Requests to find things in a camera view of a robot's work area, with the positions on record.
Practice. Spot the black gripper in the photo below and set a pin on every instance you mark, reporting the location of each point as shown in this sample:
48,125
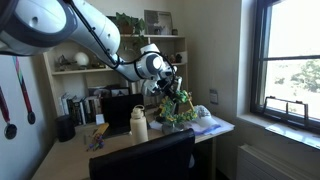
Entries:
166,85

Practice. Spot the yellow and green garland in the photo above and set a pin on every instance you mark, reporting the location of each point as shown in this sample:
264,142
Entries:
173,116

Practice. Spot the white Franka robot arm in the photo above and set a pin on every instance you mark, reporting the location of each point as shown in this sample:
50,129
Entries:
93,30

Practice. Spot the light wooden bookshelf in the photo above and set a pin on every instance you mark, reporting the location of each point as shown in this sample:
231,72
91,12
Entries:
186,83

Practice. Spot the small dark figurine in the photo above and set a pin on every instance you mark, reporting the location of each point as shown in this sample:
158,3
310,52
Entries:
178,58

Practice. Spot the cream water bottle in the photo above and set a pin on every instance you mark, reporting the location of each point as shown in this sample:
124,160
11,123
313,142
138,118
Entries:
139,126

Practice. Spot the white baseball cap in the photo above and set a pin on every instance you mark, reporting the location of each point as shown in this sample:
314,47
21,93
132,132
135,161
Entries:
207,120

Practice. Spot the white and blue papers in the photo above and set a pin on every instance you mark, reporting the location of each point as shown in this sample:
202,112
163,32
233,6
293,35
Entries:
224,126

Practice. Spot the small dark jar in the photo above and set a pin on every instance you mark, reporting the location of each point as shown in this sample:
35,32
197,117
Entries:
174,32

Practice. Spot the black office chair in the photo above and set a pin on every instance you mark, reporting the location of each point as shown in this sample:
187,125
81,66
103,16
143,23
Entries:
146,156

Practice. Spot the small white card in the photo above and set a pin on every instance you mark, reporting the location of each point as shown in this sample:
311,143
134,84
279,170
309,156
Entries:
100,119

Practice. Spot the yellow flat wooden piece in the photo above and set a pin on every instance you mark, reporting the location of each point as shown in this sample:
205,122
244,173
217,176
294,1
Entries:
101,128

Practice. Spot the grey framed picture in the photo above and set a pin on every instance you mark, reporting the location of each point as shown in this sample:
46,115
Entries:
158,21

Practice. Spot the potted green plant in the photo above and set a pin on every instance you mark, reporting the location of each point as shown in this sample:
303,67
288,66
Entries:
128,20

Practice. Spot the white sphere ornament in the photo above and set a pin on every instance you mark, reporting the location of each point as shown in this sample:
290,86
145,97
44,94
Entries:
81,58

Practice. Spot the row of books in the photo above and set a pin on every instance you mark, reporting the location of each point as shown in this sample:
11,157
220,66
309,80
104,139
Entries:
75,111

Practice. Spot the black cylindrical speaker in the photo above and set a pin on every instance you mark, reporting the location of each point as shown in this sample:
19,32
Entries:
65,128

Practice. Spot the dark metal ornament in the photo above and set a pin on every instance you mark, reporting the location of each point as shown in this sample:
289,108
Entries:
63,62

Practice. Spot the white radiator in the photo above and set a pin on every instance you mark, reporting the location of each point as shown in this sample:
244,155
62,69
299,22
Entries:
260,163

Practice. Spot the white window sill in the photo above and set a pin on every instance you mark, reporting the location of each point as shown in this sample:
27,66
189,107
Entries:
293,135

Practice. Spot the black metal window rack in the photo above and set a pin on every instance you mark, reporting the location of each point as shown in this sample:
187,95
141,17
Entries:
306,113

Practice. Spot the medal with rainbow ribbon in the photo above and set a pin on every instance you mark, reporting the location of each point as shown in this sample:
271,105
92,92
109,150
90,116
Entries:
31,117

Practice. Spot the medal with red ribbon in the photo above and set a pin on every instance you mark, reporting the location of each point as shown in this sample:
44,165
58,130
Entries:
10,131

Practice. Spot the small wall sign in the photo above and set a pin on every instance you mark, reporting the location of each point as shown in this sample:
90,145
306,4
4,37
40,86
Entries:
214,96

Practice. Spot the small black photo frame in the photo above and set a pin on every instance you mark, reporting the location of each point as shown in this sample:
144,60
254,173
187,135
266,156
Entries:
120,92

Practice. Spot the dark window frame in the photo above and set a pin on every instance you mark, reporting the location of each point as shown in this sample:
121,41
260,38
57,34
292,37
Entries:
258,66

